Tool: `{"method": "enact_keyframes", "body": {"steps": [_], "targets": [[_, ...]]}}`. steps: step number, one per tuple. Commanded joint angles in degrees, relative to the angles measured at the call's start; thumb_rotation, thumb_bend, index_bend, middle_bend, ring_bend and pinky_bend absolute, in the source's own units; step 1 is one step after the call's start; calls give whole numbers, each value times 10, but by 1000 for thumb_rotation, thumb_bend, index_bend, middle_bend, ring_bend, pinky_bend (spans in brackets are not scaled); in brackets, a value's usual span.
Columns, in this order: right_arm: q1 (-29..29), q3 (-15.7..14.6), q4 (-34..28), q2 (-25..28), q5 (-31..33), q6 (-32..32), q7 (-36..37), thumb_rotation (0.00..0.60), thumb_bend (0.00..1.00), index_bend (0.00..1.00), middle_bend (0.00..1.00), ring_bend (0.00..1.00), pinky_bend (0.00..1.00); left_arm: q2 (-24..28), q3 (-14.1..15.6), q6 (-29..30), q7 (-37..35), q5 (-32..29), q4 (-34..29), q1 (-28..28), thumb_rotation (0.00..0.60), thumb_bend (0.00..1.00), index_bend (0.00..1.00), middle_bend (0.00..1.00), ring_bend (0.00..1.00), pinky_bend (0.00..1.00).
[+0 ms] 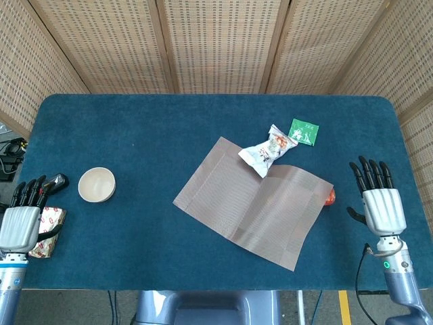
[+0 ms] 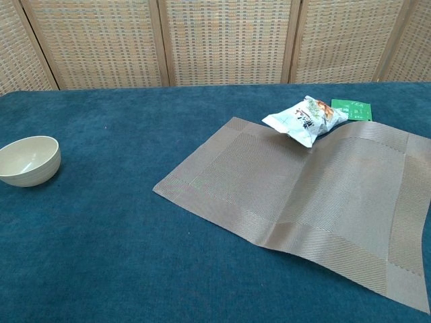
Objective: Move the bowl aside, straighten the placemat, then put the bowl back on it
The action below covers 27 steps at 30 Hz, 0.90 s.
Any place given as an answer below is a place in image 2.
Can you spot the white snack bag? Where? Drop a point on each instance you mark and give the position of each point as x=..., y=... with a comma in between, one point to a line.
x=303, y=122

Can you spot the brown woven placemat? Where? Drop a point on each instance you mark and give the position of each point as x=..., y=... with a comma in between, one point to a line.
x=303, y=202

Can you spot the white ceramic bowl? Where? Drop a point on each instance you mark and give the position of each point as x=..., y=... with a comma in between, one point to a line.
x=30, y=168

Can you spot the woven bamboo screen panel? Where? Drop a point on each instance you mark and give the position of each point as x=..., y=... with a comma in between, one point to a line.
x=17, y=50
x=229, y=40
x=343, y=40
x=417, y=43
x=101, y=43

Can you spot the blue velvet table cover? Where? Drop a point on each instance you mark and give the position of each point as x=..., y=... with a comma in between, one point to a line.
x=101, y=235

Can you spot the green tea sachet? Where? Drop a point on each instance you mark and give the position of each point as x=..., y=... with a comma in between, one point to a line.
x=357, y=111

